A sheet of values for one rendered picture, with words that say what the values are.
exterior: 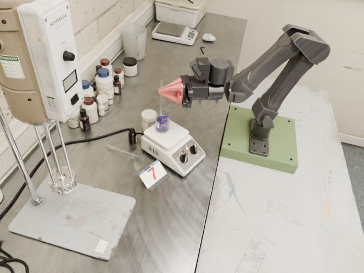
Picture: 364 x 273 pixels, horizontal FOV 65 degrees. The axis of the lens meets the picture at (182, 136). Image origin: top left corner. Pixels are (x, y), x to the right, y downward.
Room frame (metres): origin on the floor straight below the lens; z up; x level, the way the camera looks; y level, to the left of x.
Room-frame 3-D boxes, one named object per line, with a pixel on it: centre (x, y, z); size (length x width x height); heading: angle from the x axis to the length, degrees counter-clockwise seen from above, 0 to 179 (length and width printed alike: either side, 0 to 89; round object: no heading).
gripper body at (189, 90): (0.77, -0.02, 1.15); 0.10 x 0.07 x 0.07; 13
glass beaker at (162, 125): (0.75, 0.07, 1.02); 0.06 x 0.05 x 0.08; 168
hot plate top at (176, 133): (0.73, 0.06, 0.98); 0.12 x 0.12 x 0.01; 57
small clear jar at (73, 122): (0.81, 0.42, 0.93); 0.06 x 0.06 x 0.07
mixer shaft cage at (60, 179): (0.42, 0.29, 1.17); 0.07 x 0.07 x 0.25
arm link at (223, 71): (0.78, -0.12, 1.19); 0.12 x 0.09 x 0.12; 102
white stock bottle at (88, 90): (0.92, 0.41, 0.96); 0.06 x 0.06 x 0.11
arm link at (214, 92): (0.78, -0.08, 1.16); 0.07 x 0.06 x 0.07; 103
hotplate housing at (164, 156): (0.72, 0.03, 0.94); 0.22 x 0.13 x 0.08; 57
